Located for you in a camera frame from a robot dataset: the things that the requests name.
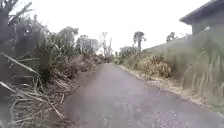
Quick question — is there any bare tree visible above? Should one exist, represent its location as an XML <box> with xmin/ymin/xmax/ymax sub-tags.
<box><xmin>99</xmin><ymin>31</ymin><xmax>114</xmax><ymax>59</ymax></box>

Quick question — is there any grey asphalt path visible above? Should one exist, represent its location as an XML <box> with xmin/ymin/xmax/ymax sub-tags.
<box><xmin>61</xmin><ymin>63</ymin><xmax>224</xmax><ymax>128</ymax></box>

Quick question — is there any cabbage tree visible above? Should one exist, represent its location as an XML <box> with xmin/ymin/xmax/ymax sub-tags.
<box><xmin>132</xmin><ymin>30</ymin><xmax>148</xmax><ymax>51</ymax></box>

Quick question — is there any dry leaf litter strip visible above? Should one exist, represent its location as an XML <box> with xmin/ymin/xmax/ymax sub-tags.
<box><xmin>114</xmin><ymin>63</ymin><xmax>224</xmax><ymax>116</ymax></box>
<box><xmin>6</xmin><ymin>63</ymin><xmax>104</xmax><ymax>128</ymax></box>

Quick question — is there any row of flax bushes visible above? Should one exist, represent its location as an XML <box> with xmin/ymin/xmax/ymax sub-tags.
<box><xmin>0</xmin><ymin>0</ymin><xmax>114</xmax><ymax>128</ymax></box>
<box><xmin>114</xmin><ymin>28</ymin><xmax>224</xmax><ymax>104</ymax></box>

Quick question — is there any grey building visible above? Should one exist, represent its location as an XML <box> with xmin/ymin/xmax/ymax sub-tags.
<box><xmin>179</xmin><ymin>0</ymin><xmax>224</xmax><ymax>36</ymax></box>

